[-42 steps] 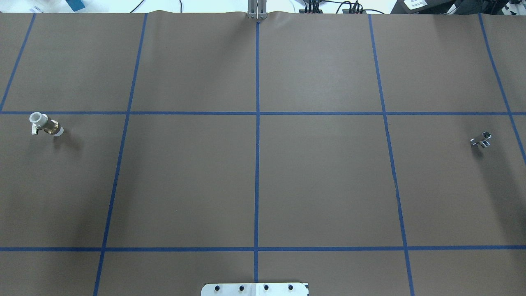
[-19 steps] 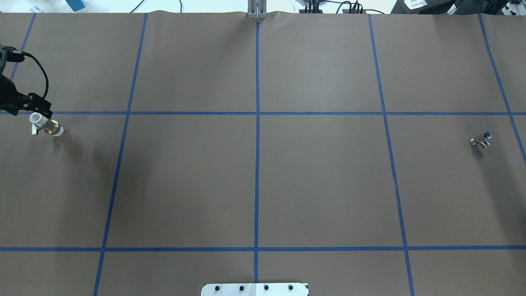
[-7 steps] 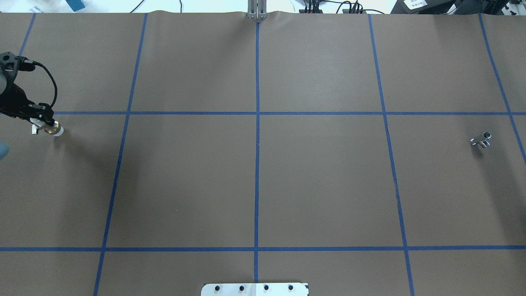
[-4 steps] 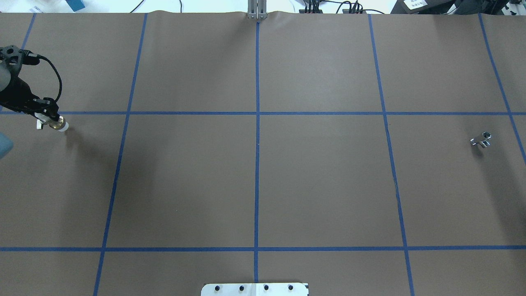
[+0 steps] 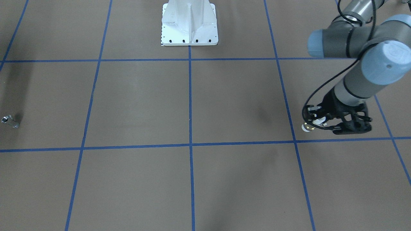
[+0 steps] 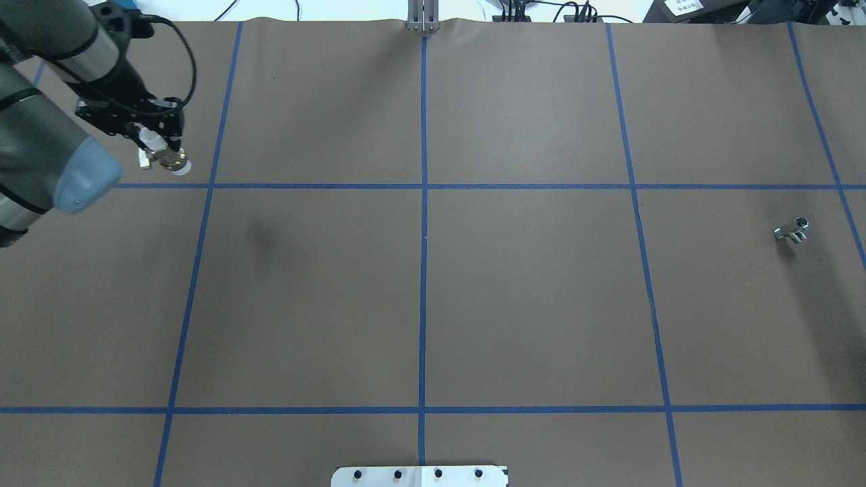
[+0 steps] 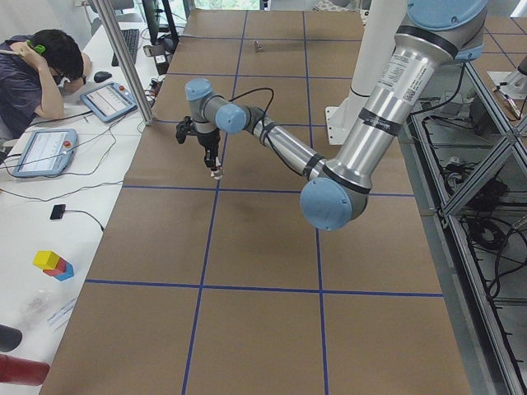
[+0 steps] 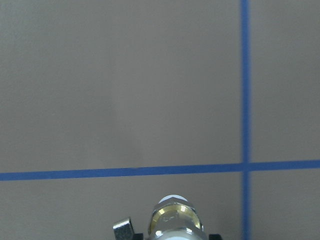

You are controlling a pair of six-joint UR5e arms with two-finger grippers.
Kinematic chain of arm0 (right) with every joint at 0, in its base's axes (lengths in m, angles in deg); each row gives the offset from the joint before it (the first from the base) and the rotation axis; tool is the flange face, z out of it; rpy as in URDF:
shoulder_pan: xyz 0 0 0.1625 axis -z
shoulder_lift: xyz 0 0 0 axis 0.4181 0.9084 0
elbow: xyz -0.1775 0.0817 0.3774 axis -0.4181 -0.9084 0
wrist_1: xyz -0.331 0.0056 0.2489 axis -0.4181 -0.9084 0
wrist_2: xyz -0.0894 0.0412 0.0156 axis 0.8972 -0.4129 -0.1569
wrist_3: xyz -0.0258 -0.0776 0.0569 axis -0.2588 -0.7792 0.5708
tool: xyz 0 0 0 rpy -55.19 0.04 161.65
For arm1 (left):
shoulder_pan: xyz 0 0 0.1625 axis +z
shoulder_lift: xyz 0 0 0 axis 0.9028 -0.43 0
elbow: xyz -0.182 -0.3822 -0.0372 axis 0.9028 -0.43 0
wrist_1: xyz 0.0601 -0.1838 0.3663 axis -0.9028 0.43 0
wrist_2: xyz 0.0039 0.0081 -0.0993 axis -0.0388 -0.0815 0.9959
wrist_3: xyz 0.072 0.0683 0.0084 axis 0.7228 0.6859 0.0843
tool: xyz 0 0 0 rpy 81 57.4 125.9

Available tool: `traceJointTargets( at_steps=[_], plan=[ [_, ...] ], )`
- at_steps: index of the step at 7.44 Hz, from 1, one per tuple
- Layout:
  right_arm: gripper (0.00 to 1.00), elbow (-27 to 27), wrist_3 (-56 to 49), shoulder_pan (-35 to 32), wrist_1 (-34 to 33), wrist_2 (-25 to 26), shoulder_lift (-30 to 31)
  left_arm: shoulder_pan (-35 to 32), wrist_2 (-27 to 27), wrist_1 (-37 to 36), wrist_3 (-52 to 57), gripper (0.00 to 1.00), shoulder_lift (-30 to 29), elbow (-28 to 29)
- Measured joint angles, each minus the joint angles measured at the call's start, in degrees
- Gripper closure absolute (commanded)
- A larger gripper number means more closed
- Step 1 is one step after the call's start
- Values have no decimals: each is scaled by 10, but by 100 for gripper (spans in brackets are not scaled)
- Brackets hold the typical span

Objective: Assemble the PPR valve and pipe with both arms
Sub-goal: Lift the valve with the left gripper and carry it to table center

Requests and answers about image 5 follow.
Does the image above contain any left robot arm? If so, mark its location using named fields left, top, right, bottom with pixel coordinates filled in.
left=302, top=0, right=410, bottom=126

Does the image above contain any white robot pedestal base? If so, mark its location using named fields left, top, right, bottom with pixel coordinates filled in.
left=161, top=0, right=219, bottom=46

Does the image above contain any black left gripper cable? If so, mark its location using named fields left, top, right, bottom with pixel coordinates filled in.
left=302, top=0, right=377, bottom=130

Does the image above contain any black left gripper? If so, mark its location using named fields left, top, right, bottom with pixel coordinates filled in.
left=303, top=88, right=363, bottom=122

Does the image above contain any chrome elbow pipe fitting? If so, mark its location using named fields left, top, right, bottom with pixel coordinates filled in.
left=1, top=115, right=20, bottom=128

